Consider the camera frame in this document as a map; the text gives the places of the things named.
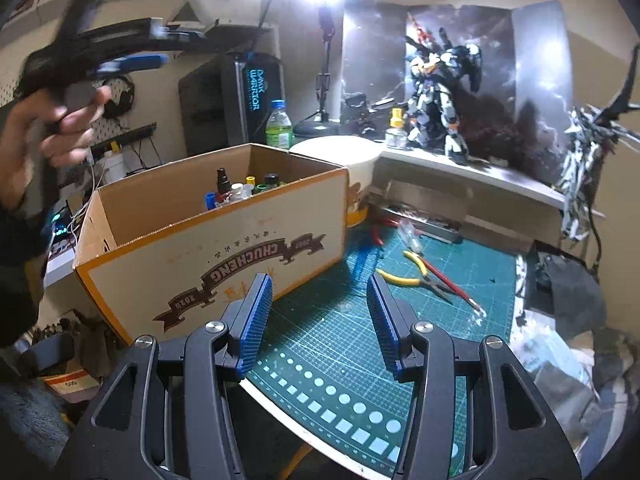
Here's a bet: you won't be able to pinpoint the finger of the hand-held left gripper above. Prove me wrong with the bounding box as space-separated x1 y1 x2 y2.
149 19 208 55
98 53 171 79

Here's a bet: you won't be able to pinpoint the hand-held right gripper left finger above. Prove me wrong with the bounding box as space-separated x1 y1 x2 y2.
80 273 275 467

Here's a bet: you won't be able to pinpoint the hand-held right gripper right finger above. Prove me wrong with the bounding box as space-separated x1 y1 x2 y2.
366 275 559 467

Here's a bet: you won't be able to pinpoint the person's left hand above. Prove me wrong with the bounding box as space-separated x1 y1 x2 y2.
0 85 114 213

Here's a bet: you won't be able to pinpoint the black headphones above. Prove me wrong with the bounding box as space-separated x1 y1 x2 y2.
100 72 137 120

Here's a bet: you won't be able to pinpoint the green cutting mat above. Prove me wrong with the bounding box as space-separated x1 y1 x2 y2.
239 220 526 466

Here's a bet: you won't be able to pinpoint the black power strip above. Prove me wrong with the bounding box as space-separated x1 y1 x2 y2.
89 124 157 153

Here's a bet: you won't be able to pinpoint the printed cardboard box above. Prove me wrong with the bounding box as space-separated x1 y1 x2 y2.
73 142 351 343

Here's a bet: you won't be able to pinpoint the black computer case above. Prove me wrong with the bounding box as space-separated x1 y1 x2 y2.
177 52 286 158

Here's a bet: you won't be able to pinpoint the clear plastic dropper bottle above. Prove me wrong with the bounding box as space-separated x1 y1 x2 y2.
397 220 423 253

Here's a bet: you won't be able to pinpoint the grey metal tray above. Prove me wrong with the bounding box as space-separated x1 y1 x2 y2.
372 202 463 245

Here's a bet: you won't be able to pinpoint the group of small paint bottles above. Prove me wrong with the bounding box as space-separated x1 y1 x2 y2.
202 167 283 211

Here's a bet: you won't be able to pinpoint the green plastic drink bottle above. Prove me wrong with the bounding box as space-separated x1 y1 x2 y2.
264 100 293 151

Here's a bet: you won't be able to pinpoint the white paper tub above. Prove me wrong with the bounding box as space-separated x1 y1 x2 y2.
289 136 383 228

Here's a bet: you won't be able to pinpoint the crumpled grey cloth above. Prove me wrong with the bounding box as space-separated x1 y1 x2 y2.
510 240 636 456

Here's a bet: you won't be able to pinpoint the orange and white carton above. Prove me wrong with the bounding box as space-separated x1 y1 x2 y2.
44 367 103 403

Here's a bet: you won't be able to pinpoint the small yellow-capped glue bottle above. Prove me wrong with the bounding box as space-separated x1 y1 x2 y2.
384 108 407 150

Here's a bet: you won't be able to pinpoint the white robot model figure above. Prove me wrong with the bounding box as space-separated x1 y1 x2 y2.
402 12 488 163

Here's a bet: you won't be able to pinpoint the winged silver robot model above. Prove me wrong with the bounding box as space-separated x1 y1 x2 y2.
557 45 640 241

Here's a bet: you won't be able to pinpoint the dark lightning backdrop poster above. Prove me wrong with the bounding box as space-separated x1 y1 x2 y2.
340 0 573 186

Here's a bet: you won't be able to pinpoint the yellow-handled pliers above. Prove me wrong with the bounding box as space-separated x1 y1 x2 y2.
376 250 453 306

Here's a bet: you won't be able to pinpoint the red-handled tweezers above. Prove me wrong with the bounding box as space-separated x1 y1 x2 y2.
419 259 486 313

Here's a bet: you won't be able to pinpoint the red-handled nippers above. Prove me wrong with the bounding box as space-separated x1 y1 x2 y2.
369 214 401 247

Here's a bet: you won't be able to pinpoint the white wall shelf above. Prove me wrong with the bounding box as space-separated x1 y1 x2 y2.
377 142 603 218

